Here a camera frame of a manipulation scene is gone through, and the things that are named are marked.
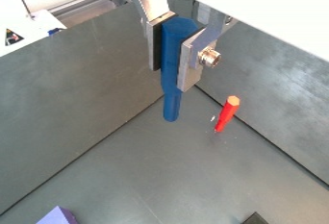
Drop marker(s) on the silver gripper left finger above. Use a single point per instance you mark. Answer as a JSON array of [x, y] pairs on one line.
[[155, 13]]

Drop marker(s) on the black angled bracket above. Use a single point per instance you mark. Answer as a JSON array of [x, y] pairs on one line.
[[256, 219]]

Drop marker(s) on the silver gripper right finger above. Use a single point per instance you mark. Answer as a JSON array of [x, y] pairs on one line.
[[197, 49]]

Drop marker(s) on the red hexagonal peg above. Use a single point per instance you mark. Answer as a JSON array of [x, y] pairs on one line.
[[228, 112]]

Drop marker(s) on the blue hexagonal peg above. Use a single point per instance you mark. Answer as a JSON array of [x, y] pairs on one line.
[[176, 31]]

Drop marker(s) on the purple base block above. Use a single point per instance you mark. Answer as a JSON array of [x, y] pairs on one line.
[[58, 216]]

